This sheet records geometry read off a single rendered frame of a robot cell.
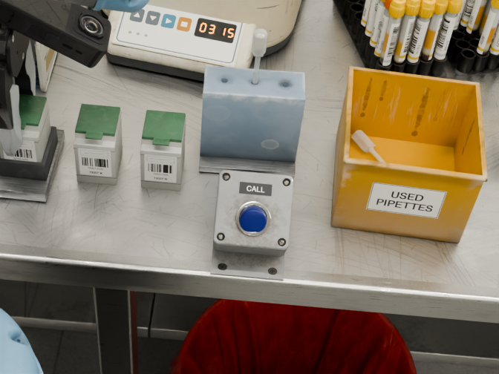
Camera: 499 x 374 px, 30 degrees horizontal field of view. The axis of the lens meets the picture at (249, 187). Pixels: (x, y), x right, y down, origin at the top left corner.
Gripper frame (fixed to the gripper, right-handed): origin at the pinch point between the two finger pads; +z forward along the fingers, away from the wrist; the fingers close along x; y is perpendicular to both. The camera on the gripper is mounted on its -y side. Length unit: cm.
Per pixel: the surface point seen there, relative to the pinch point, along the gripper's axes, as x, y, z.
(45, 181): 2.8, -2.3, 4.7
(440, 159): -6.6, -42.6, 5.4
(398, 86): -8.8, -36.6, -2.3
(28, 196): 4.5, -0.9, 5.3
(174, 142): 0.2, -14.7, -0.1
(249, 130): -3.5, -21.9, 0.9
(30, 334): -33, 16, 94
